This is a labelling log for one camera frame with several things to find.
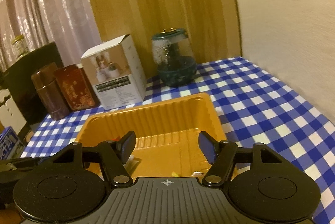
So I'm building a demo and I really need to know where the green yellow candy packet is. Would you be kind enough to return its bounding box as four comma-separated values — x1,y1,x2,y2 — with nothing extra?
171,172,180,177

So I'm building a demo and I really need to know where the blue milk carton box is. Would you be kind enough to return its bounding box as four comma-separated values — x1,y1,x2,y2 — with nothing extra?
0,126,25,160

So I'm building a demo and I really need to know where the white chair back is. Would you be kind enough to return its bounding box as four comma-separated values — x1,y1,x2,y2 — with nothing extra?
0,89,27,135

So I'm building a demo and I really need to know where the blue white checkered tablecloth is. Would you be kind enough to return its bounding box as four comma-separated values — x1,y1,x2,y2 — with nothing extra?
20,56,335,224

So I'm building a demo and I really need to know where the orange plastic tray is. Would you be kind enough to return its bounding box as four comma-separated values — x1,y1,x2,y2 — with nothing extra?
76,93,226,179

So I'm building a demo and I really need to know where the red festive gift box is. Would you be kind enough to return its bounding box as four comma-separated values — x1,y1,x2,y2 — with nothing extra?
54,65,100,112

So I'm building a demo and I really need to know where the white humidifier product box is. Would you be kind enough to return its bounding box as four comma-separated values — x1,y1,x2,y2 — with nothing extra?
81,34,147,110

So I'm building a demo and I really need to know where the black box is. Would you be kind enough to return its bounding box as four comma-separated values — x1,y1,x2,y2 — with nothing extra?
1,42,64,125

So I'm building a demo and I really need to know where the brown cylindrical tin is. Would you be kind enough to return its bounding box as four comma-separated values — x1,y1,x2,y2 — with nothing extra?
31,62,70,120

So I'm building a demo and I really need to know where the green glass humidifier jar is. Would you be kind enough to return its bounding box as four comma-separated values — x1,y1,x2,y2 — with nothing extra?
152,28,197,87

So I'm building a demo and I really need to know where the small glass jar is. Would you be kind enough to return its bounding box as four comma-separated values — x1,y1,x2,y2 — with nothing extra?
11,34,30,60

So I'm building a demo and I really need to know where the pink sheer curtain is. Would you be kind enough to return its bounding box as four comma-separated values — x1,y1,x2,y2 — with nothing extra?
1,0,101,71

